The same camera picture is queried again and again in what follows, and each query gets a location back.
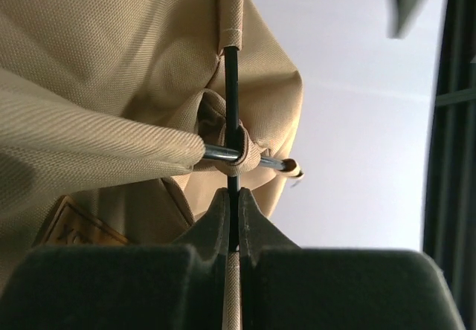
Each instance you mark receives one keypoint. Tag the aluminium frame rail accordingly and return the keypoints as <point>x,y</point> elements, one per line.
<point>450,185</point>

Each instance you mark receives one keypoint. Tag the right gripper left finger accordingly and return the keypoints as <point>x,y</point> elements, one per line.
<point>175,286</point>

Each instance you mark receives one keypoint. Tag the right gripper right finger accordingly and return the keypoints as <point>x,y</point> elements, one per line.
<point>284,286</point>

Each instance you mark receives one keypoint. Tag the beige pet tent fabric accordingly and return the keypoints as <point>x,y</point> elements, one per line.
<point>106,108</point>

